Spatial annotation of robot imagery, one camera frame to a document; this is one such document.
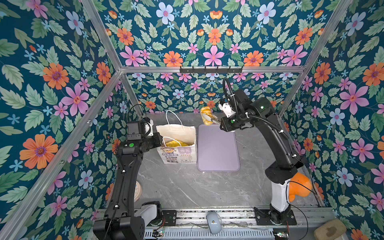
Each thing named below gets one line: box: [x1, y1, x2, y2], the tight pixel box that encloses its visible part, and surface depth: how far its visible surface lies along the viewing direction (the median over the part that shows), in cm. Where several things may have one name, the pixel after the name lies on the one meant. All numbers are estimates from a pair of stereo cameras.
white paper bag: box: [155, 124, 198, 164], surface depth 83 cm
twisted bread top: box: [200, 106, 213, 126], surface depth 83 cm
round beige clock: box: [134, 181, 143, 203], surface depth 81 cm
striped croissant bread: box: [165, 139, 189, 147], surface depth 91 cm
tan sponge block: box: [313, 218, 347, 240], surface depth 69 cm
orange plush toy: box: [289, 172, 313, 202], surface depth 78 cm
